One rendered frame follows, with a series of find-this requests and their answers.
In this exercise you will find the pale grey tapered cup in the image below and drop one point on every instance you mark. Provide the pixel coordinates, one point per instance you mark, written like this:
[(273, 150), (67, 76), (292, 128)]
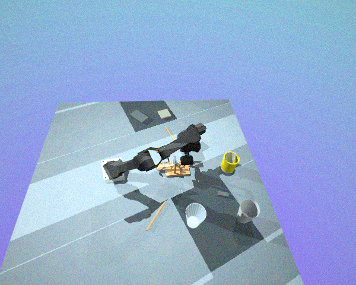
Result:
[(248, 210)]

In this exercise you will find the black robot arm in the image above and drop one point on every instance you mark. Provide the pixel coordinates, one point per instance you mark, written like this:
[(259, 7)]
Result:
[(143, 160)]

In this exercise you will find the yellow cup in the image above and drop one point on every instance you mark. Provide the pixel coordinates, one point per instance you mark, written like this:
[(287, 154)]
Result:
[(229, 162)]

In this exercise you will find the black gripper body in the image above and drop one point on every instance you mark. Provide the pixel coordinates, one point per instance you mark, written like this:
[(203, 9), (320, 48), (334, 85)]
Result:
[(187, 159)]

